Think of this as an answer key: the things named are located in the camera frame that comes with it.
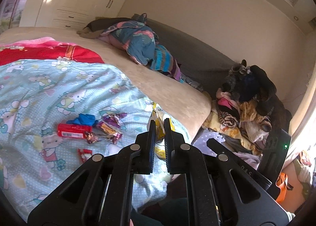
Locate grey upholstered headboard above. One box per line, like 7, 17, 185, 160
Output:
147, 19, 235, 97

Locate red pink blanket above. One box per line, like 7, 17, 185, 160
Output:
1, 37, 103, 66

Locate yellow snack packet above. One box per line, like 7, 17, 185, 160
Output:
147, 102, 175, 160

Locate blue wrapper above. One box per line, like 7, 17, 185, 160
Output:
66, 113, 99, 127

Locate blue floral folded duvet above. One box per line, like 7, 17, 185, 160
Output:
99, 13, 156, 66

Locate purple candy wrapper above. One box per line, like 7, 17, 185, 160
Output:
100, 111, 127, 128

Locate pink cartoon door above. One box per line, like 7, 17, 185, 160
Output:
1, 0, 27, 33

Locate orange snack wrapper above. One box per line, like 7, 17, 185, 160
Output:
96, 121, 116, 135

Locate dark brown garment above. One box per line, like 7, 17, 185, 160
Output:
77, 18, 131, 39

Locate small red white wrapper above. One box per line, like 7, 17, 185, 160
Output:
77, 148, 93, 163

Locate striped colourful blanket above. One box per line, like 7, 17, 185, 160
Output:
150, 44, 183, 82

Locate pile of clothes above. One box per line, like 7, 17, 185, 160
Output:
202, 60, 292, 168

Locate red cylindrical tube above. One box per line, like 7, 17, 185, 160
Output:
57, 123, 92, 139

